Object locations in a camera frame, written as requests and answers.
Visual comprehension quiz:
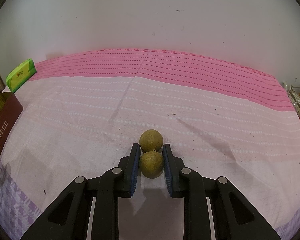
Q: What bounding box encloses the green-brown longan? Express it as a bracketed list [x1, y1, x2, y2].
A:
[139, 129, 164, 153]
[139, 151, 164, 179]

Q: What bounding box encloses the pink and purple tablecloth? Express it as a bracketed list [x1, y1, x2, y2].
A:
[0, 50, 300, 239]

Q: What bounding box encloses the gold toffee tin box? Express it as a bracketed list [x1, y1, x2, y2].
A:
[0, 92, 23, 156]

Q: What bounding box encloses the green tissue pack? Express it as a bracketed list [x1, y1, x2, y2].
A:
[6, 59, 37, 93]

